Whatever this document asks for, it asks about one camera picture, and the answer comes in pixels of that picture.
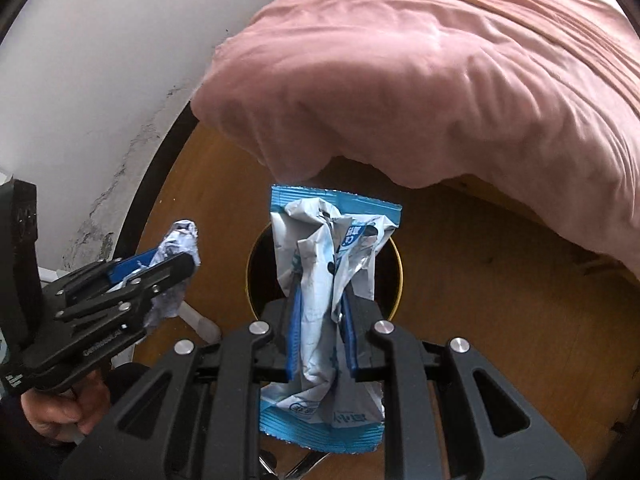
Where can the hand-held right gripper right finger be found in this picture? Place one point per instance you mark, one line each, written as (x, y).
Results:
(350, 345)

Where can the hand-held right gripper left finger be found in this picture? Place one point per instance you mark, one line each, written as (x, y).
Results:
(295, 340)

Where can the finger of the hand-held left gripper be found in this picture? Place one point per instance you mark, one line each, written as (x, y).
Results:
(170, 267)
(130, 262)

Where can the silver foil wrapper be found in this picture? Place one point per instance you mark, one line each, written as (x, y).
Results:
(180, 237)

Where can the black bin with gold rim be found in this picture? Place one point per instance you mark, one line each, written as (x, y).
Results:
(262, 280)

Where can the blue and white snack wrapper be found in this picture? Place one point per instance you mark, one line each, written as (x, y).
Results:
(320, 270)

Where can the person's left hand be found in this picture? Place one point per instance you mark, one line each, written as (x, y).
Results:
(60, 412)

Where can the chrome chair leg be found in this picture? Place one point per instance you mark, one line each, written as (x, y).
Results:
(300, 467)

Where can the bed with pink cover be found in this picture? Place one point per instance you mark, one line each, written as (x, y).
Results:
(425, 85)

